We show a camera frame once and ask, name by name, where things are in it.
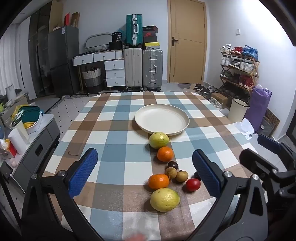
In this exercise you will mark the shoes on floor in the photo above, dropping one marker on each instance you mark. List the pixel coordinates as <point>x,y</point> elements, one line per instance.
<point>203,89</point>

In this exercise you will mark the brown flat box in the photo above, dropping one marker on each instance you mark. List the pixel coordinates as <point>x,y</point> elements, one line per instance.
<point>75,19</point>

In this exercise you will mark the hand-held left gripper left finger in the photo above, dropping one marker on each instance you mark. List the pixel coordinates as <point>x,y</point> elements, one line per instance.
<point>83,172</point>

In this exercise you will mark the woven laundry basket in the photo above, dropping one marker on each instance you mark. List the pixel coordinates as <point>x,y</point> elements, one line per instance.
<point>92,80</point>

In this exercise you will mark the purple bag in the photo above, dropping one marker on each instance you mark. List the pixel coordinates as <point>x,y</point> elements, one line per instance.
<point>259,109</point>

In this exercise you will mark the grey side cabinet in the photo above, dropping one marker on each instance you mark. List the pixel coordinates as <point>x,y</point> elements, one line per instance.
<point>37,150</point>

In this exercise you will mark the wooden door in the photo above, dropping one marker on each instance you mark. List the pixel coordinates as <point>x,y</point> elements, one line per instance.
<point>187,46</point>

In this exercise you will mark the orange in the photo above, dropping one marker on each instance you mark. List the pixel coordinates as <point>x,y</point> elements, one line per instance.
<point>158,182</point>
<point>165,154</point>

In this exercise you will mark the white basket with green items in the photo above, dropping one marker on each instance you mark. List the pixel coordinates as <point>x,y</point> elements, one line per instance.
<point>31,119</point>

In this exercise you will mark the red tomato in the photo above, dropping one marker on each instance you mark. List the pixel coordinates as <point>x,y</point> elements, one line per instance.
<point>193,184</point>

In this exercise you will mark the white waste bin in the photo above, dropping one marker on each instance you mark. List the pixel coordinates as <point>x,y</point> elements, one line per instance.
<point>238,111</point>

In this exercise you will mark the dark glass cabinet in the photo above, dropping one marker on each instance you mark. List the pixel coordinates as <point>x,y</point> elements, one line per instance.
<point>39,51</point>

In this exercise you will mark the wooden shoe rack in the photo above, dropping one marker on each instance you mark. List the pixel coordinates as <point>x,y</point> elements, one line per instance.
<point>255,67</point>

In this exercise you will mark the dark purple round fruit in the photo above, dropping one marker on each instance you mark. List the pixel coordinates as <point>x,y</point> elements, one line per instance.
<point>173,165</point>
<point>197,176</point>

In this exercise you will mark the small brown round fruit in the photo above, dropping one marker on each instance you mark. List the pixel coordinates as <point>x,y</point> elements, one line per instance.
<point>181,176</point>
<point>170,173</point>

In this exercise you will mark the white suitcase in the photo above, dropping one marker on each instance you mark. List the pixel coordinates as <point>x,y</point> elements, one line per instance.
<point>133,69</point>

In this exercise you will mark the yellow-green lemon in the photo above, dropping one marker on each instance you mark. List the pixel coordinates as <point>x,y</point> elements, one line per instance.
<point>158,140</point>
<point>164,199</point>

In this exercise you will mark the grey dotted rug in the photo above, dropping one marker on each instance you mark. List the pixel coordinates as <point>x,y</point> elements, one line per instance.
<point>67,111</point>

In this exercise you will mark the teal suitcase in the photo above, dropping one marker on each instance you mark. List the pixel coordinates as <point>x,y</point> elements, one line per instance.
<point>134,32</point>

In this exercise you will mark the white dresser with drawers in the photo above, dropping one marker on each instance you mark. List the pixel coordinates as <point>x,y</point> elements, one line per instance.
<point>114,69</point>

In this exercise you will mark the patterned doormat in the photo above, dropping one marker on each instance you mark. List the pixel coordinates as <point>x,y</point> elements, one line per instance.
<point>271,122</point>

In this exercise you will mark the small cardboard box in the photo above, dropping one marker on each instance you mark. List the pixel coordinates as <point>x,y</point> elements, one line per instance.
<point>219,99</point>

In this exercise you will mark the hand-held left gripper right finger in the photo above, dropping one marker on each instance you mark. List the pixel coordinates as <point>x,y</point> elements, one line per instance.
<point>205,171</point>

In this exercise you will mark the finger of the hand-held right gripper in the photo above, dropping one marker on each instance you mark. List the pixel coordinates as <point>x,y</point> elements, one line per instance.
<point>268,143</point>
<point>254,160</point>

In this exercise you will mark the white crumpled paper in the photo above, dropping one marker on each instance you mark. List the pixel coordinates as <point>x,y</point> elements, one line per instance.
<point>245,125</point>

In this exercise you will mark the silver suitcase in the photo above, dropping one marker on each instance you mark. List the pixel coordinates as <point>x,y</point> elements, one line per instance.
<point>152,69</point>

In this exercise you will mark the white pitcher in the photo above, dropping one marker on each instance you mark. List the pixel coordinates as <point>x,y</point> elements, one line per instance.
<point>18,141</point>

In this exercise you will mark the red and black shoe box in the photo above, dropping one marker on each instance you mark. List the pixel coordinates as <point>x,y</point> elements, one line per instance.
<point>149,34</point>

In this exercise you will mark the dark grey refrigerator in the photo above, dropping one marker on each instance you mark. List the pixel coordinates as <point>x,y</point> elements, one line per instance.
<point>62,60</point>

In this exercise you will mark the large cardboard box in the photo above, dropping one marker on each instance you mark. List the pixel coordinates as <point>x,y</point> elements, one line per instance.
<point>55,16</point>

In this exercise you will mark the black and yellow shoe box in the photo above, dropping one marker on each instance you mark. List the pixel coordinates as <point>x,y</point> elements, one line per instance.
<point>152,45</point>

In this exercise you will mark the oval metal frame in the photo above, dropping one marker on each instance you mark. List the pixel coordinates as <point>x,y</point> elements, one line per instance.
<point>87,39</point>

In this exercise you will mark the shoes on rack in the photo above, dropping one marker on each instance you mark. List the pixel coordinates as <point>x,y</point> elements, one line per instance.
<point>245,66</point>

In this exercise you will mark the white curtain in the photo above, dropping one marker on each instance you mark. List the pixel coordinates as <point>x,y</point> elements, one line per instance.
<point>11,62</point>

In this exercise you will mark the black bag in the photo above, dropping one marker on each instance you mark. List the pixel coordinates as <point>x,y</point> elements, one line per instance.
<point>117,37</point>

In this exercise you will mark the cream round plate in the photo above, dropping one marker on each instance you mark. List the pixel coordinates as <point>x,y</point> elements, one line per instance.
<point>159,118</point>

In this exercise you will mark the checkered tablecloth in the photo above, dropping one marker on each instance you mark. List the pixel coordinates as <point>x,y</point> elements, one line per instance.
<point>111,129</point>

